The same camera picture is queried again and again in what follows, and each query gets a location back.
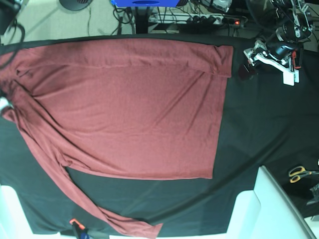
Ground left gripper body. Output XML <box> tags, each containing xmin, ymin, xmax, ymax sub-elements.
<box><xmin>244</xmin><ymin>40</ymin><xmax>295</xmax><ymax>73</ymax></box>

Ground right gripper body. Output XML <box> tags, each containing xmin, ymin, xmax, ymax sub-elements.
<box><xmin>0</xmin><ymin>97</ymin><xmax>12</xmax><ymax>111</ymax></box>

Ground red long-sleeve T-shirt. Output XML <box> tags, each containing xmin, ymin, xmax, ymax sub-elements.
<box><xmin>0</xmin><ymin>39</ymin><xmax>233</xmax><ymax>239</ymax></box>

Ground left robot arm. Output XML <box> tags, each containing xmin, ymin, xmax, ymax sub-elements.
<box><xmin>238</xmin><ymin>0</ymin><xmax>315</xmax><ymax>86</ymax></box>

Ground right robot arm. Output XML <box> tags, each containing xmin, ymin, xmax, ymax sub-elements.
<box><xmin>0</xmin><ymin>0</ymin><xmax>25</xmax><ymax>72</ymax></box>

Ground black orange clamp right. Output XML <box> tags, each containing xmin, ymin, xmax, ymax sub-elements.
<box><xmin>292</xmin><ymin>48</ymin><xmax>303</xmax><ymax>70</ymax></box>

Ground white power strip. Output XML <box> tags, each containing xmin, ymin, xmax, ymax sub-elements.
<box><xmin>189</xmin><ymin>13</ymin><xmax>248</xmax><ymax>27</ymax></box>

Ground black table cloth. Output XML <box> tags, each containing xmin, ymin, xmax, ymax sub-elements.
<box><xmin>0</xmin><ymin>34</ymin><xmax>319</xmax><ymax>237</ymax></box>

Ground black round stand base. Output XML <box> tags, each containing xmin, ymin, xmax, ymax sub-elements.
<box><xmin>59</xmin><ymin>0</ymin><xmax>92</xmax><ymax>11</ymax></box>

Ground crumpled black plastic piece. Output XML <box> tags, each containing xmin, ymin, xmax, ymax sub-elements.
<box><xmin>307</xmin><ymin>184</ymin><xmax>319</xmax><ymax>206</ymax></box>

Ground blue plastic box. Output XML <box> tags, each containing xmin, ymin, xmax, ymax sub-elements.
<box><xmin>110</xmin><ymin>0</ymin><xmax>179</xmax><ymax>7</ymax></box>

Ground blue orange clamp bottom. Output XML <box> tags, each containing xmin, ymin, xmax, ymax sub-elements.
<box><xmin>69</xmin><ymin>219</ymin><xmax>91</xmax><ymax>239</ymax></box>

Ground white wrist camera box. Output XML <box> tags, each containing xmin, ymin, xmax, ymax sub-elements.
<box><xmin>283</xmin><ymin>70</ymin><xmax>300</xmax><ymax>86</ymax></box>

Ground yellow-handled scissors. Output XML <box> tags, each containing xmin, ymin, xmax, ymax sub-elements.
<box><xmin>288</xmin><ymin>165</ymin><xmax>319</xmax><ymax>183</ymax></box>

